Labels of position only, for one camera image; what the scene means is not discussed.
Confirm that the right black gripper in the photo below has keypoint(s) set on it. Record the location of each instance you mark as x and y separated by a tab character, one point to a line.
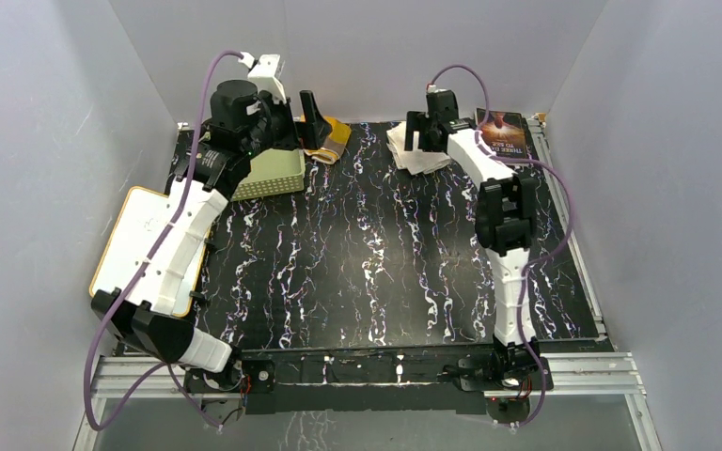
416	121

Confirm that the green plastic basket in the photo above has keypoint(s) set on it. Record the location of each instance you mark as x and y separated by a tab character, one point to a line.
273	172

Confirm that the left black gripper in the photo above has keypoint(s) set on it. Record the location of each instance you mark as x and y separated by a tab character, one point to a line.
312	133

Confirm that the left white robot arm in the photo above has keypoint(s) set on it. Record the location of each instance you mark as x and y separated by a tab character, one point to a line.
143	272

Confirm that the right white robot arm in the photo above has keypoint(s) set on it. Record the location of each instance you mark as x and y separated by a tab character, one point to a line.
505	225

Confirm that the white towel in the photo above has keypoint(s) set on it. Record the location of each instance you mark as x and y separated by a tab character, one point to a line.
415	161

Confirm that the book with dark cover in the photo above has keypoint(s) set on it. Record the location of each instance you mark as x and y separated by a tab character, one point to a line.
504	133

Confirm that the yellow brown folded cloth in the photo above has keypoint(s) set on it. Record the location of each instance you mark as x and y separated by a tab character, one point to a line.
334	144

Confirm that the whiteboard with yellow frame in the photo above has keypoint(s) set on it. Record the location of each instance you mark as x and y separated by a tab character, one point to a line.
139	223

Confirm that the aluminium frame rail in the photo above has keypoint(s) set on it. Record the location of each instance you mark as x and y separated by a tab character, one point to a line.
575	373

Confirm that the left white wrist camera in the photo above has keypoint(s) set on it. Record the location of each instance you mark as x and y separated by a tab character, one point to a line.
264	72

